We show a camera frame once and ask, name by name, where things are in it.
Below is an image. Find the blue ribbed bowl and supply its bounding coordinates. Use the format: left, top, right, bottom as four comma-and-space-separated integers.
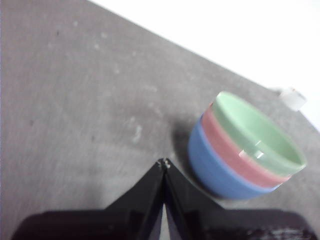
187, 116, 282, 201

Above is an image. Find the small white box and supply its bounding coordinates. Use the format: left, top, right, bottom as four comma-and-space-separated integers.
271, 86, 308, 111

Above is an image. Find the red ribbed bowl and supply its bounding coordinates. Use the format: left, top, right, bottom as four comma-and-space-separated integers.
201, 102, 293, 189

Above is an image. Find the green ribbed bowl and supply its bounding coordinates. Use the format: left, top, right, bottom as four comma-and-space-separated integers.
211, 91, 308, 176

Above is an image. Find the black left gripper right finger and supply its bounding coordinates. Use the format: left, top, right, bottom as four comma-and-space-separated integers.
163, 157, 318, 240

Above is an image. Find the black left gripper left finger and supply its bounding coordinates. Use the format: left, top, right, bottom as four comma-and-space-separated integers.
14, 157, 166, 240

